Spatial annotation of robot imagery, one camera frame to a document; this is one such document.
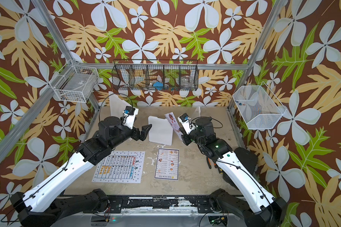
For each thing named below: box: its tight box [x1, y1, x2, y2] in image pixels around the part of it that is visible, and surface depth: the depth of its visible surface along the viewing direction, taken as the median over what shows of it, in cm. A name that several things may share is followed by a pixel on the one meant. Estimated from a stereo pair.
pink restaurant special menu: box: [164, 111, 184, 141], surface depth 77 cm
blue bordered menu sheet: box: [154, 148, 180, 181], surface depth 90 cm
